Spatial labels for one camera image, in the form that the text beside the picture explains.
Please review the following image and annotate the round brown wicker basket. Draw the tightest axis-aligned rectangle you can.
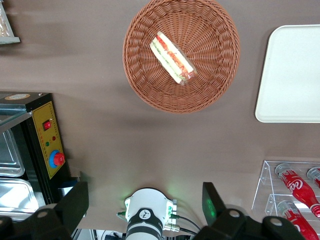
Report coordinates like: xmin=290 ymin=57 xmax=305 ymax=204
xmin=122 ymin=0 xmax=241 ymax=115

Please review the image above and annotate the cream plastic tray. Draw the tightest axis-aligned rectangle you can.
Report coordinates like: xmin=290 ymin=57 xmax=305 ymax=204
xmin=254 ymin=24 xmax=320 ymax=124

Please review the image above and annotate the grey snack tray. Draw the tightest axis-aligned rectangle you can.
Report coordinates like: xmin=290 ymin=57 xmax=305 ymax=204
xmin=0 ymin=0 xmax=21 ymax=45

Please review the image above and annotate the triangle sandwich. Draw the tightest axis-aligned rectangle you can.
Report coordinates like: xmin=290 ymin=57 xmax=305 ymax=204
xmin=149 ymin=30 xmax=198 ymax=87

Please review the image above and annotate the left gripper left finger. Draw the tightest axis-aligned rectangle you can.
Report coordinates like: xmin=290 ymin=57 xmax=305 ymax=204
xmin=0 ymin=181 xmax=90 ymax=240

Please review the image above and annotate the black food warmer cabinet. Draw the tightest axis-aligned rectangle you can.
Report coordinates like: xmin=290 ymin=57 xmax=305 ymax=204
xmin=0 ymin=91 xmax=72 ymax=222

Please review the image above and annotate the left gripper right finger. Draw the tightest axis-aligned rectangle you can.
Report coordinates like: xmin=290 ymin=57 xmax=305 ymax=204
xmin=192 ymin=181 xmax=307 ymax=240

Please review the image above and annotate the clear acrylic bottle rack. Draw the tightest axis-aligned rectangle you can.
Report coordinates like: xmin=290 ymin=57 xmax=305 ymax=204
xmin=251 ymin=160 xmax=320 ymax=240

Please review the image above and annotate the red cola bottle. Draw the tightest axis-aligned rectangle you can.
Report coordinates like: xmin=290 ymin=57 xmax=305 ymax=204
xmin=306 ymin=166 xmax=320 ymax=188
xmin=274 ymin=162 xmax=320 ymax=218
xmin=276 ymin=199 xmax=320 ymax=240

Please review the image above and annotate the steel warmer pan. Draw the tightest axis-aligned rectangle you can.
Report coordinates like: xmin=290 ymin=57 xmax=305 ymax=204
xmin=0 ymin=128 xmax=26 ymax=178
xmin=0 ymin=177 xmax=40 ymax=215

